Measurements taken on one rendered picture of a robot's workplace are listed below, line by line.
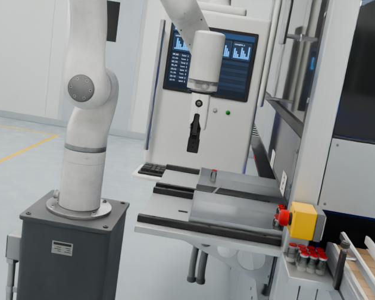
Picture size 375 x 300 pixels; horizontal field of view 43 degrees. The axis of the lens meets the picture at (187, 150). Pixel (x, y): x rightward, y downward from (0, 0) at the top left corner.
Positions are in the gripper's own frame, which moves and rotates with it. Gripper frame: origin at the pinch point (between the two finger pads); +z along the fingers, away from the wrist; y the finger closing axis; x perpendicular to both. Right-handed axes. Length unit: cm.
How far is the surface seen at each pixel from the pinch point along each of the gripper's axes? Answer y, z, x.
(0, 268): 110, 110, 102
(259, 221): 8.9, 22.1, -23.4
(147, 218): -8.1, 20.7, 9.0
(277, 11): 65, -46, -22
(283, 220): -20.1, 10.9, -25.4
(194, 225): -8.1, 20.6, -4.2
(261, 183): 54, 21, -27
